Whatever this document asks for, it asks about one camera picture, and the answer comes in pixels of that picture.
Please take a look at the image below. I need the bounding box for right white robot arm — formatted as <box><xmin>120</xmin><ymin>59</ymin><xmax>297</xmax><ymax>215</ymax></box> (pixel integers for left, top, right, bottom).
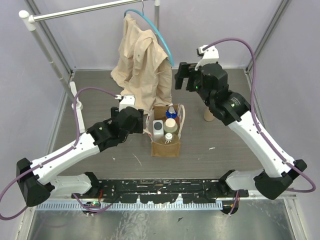
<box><xmin>174</xmin><ymin>62</ymin><xmax>307</xmax><ymax>200</ymax></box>

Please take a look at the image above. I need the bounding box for beige shirt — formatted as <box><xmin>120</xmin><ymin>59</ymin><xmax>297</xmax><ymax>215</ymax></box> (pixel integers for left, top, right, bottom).
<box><xmin>110</xmin><ymin>14</ymin><xmax>173</xmax><ymax>114</ymax></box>

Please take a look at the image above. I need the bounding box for beige pink bottle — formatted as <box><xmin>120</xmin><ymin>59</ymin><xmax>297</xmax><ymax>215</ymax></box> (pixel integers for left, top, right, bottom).
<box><xmin>203</xmin><ymin>107</ymin><xmax>215</xmax><ymax>122</ymax></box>

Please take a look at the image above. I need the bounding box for blue cap bottle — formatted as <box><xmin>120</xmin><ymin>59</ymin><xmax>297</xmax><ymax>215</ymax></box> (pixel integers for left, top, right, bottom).
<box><xmin>165</xmin><ymin>106</ymin><xmax>179</xmax><ymax>123</ymax></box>

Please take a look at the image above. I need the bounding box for brown canvas bag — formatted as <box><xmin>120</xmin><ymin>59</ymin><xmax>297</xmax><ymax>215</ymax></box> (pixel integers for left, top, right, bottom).
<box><xmin>143</xmin><ymin>104</ymin><xmax>186</xmax><ymax>157</ymax></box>

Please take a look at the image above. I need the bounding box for blue clothes hanger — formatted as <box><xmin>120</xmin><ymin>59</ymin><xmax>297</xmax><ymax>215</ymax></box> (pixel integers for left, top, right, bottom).
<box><xmin>123</xmin><ymin>0</ymin><xmax>174</xmax><ymax>67</ymax></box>

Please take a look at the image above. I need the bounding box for white clothes rack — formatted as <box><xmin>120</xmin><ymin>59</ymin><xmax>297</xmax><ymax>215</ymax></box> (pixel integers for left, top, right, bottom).
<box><xmin>18</xmin><ymin>0</ymin><xmax>162</xmax><ymax>132</ymax></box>

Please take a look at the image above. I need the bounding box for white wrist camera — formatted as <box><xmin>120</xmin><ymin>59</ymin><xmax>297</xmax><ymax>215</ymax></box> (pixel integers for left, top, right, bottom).
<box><xmin>194</xmin><ymin>45</ymin><xmax>219</xmax><ymax>71</ymax></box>
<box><xmin>115</xmin><ymin>94</ymin><xmax>136</xmax><ymax>111</ymax></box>

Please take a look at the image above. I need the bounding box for white bottle black cap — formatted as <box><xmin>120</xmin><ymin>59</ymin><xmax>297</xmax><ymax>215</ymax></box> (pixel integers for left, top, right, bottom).
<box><xmin>152</xmin><ymin>120</ymin><xmax>165</xmax><ymax>143</ymax></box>

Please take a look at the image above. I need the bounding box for aluminium front rail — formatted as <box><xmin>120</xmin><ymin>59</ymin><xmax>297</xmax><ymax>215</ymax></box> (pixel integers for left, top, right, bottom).
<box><xmin>23</xmin><ymin>178</ymin><xmax>298</xmax><ymax>211</ymax></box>

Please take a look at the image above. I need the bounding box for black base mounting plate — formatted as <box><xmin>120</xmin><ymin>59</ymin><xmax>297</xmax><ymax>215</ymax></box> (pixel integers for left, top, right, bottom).
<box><xmin>77</xmin><ymin>179</ymin><xmax>237</xmax><ymax>204</ymax></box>

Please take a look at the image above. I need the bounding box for clear bottle white cap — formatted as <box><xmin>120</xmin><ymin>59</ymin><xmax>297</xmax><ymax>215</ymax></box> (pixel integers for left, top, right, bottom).
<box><xmin>158</xmin><ymin>133</ymin><xmax>179</xmax><ymax>145</ymax></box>

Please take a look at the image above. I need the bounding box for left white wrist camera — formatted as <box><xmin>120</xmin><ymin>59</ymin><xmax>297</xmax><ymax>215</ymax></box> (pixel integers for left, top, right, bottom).
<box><xmin>115</xmin><ymin>94</ymin><xmax>136</xmax><ymax>111</ymax></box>

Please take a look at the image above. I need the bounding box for green bottle beige cap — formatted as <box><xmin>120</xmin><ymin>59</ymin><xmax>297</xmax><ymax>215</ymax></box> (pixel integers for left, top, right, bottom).
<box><xmin>163</xmin><ymin>118</ymin><xmax>179</xmax><ymax>135</ymax></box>

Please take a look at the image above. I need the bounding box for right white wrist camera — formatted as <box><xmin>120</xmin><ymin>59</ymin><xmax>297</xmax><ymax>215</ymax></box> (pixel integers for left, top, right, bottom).
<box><xmin>194</xmin><ymin>45</ymin><xmax>219</xmax><ymax>71</ymax></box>

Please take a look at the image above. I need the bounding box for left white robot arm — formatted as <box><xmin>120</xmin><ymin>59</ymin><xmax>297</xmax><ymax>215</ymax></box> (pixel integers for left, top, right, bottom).
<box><xmin>16</xmin><ymin>106</ymin><xmax>144</xmax><ymax>207</ymax></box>

